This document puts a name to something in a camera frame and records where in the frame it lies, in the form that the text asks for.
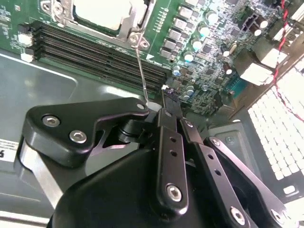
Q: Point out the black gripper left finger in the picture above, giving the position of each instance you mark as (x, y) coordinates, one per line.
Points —
(79, 115)

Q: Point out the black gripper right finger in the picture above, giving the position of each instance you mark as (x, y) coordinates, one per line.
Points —
(204, 164)

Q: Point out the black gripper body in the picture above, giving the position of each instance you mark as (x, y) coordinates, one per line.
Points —
(107, 202)

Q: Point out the metal locking lever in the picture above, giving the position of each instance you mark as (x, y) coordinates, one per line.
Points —
(141, 71)

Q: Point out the silver CPU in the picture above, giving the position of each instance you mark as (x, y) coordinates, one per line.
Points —
(102, 12)

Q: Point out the metal socket cover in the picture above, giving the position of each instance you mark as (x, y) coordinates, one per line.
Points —
(140, 14)

